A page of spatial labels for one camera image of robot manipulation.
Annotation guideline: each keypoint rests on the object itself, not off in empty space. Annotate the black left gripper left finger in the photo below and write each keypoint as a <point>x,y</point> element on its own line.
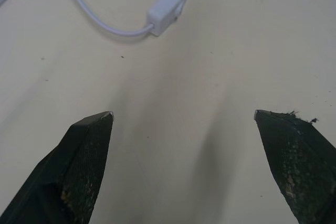
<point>78,166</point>

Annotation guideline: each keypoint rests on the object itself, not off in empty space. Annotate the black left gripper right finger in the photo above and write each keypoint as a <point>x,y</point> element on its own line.
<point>302,166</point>

